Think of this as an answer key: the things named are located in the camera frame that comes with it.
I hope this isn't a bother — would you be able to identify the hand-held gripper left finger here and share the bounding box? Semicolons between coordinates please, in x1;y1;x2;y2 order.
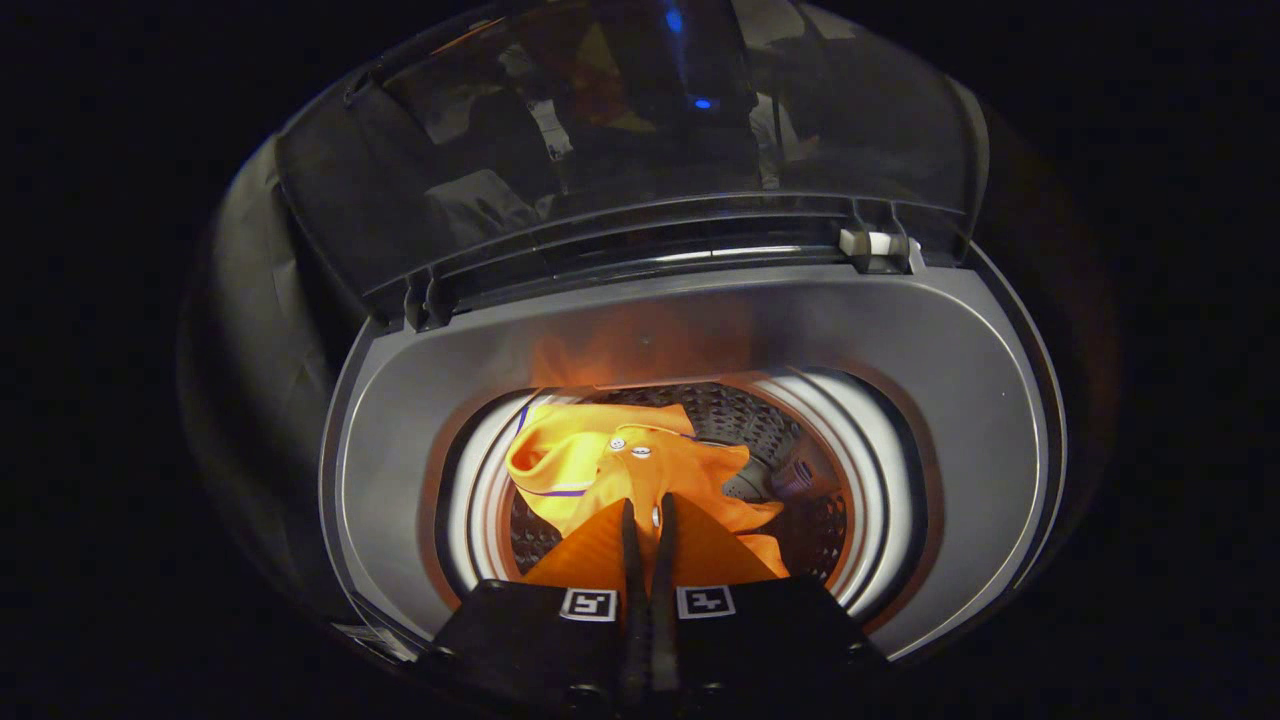
425;495;651;716

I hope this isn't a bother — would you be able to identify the grey washing machine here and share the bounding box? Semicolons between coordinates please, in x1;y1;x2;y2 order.
320;245;1069;666

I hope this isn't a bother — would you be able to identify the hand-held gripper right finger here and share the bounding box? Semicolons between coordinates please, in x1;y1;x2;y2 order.
650;492;891;716

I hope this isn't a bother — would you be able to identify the yellow polo shirt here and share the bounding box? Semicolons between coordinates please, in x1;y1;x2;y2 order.
505;400;791;581

